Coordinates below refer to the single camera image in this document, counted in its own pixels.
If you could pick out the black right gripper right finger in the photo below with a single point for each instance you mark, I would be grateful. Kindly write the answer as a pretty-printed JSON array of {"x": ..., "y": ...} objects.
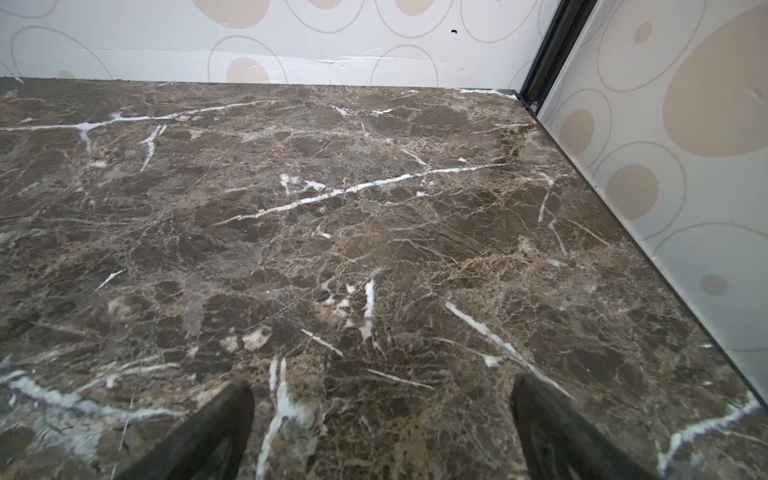
[{"x": 558, "y": 443}]

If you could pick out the black corner frame post right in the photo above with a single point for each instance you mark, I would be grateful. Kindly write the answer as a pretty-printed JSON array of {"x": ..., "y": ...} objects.
[{"x": 569, "y": 20}]

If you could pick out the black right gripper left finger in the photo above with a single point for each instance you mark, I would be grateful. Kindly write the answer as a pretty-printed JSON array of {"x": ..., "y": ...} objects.
[{"x": 209, "y": 445}]

